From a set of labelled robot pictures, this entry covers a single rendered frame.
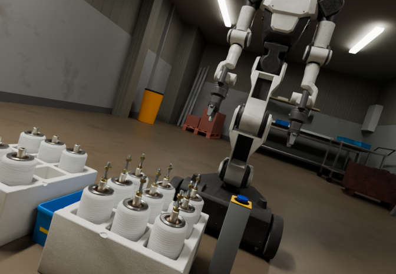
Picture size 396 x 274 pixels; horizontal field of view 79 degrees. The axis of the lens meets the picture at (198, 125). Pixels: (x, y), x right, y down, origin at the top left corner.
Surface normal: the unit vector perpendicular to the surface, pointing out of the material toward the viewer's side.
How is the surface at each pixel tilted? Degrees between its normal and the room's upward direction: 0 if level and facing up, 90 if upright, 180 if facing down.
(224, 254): 90
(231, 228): 90
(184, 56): 90
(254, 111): 66
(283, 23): 90
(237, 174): 106
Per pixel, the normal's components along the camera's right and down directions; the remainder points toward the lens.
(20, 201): 0.92, 0.30
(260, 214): 0.04, -0.69
